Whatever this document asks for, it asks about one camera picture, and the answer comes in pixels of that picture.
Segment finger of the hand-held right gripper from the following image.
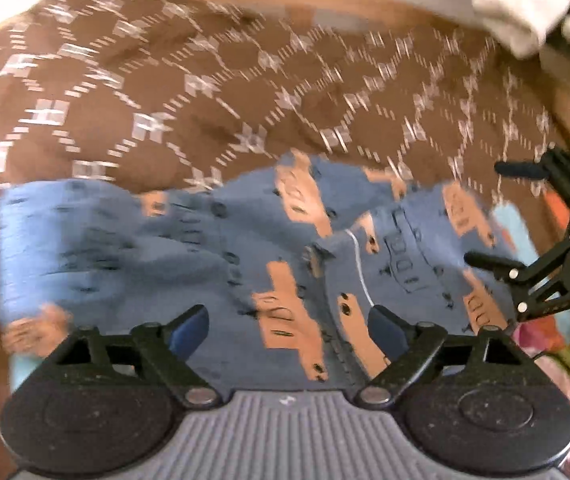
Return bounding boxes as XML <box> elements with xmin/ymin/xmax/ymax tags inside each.
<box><xmin>494</xmin><ymin>146</ymin><xmax>570</xmax><ymax>242</ymax></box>
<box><xmin>465</xmin><ymin>240</ymin><xmax>570</xmax><ymax>317</ymax></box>

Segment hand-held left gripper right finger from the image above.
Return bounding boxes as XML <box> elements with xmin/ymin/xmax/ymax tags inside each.
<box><xmin>354</xmin><ymin>305</ymin><xmax>536</xmax><ymax>408</ymax></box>

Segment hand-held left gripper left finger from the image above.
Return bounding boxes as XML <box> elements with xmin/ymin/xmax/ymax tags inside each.
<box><xmin>30</xmin><ymin>304</ymin><xmax>221</xmax><ymax>408</ymax></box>

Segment blue printed pants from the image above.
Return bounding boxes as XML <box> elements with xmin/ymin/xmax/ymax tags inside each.
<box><xmin>0</xmin><ymin>150</ymin><xmax>526</xmax><ymax>392</ymax></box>

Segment colourful printed bed sheet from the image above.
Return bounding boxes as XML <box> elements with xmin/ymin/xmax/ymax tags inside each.
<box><xmin>10</xmin><ymin>192</ymin><xmax>570</xmax><ymax>391</ymax></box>

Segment brown patterned blanket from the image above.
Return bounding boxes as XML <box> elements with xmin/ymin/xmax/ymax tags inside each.
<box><xmin>0</xmin><ymin>0</ymin><xmax>570</xmax><ymax>321</ymax></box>

